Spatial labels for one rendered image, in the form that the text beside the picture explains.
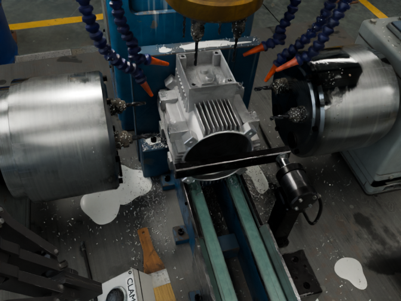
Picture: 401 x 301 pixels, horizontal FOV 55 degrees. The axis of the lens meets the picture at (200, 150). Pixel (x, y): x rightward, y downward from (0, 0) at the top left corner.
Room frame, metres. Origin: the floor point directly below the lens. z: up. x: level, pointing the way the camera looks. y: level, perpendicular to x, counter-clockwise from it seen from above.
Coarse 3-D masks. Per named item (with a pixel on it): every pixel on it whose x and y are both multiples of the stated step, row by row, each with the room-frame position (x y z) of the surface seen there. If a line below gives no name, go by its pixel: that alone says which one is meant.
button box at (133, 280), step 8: (128, 272) 0.23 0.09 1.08; (136, 272) 0.23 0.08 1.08; (112, 280) 0.22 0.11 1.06; (120, 280) 0.22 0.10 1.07; (128, 280) 0.22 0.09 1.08; (136, 280) 0.22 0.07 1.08; (144, 280) 0.23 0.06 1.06; (104, 288) 0.21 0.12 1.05; (112, 288) 0.21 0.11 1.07; (120, 288) 0.21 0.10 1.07; (128, 288) 0.21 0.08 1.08; (136, 288) 0.21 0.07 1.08; (144, 288) 0.22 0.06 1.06; (152, 288) 0.22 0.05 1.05; (104, 296) 0.20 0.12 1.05; (128, 296) 0.20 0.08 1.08; (136, 296) 0.20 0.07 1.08; (144, 296) 0.20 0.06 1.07; (152, 296) 0.21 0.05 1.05
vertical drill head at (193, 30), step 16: (176, 0) 0.59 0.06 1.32; (192, 0) 0.58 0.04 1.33; (208, 0) 0.58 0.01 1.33; (224, 0) 0.58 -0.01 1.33; (240, 0) 0.59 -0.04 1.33; (256, 0) 0.61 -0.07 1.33; (192, 16) 0.57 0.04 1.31; (208, 16) 0.57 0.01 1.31; (224, 16) 0.57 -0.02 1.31; (240, 16) 0.58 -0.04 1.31; (192, 32) 0.59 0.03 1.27; (240, 32) 0.62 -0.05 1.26
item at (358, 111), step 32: (320, 64) 0.68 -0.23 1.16; (352, 64) 0.70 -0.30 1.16; (384, 64) 0.73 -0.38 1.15; (288, 96) 0.71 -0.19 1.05; (320, 96) 0.62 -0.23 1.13; (352, 96) 0.63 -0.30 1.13; (384, 96) 0.65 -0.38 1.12; (288, 128) 0.67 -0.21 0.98; (320, 128) 0.58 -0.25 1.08; (352, 128) 0.60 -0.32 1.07; (384, 128) 0.63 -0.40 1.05
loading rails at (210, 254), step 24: (192, 192) 0.50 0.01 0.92; (216, 192) 0.58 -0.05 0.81; (240, 192) 0.51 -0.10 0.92; (192, 216) 0.43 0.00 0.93; (240, 216) 0.45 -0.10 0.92; (192, 240) 0.42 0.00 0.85; (216, 240) 0.39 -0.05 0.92; (240, 240) 0.42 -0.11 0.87; (264, 240) 0.40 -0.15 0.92; (192, 264) 0.38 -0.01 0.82; (216, 264) 0.33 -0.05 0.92; (240, 264) 0.39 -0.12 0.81; (264, 264) 0.34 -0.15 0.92; (216, 288) 0.28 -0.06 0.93; (264, 288) 0.30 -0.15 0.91; (288, 288) 0.30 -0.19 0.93
